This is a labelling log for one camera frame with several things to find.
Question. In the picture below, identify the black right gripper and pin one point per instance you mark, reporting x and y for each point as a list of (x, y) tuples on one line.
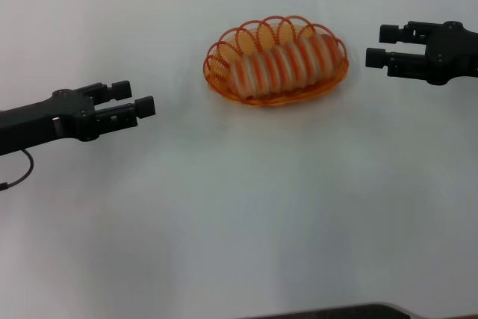
[(453, 54)]

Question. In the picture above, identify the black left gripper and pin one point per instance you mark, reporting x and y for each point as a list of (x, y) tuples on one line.
[(41, 123)]

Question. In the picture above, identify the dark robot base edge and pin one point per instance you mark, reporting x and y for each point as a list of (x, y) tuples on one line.
[(336, 312)]

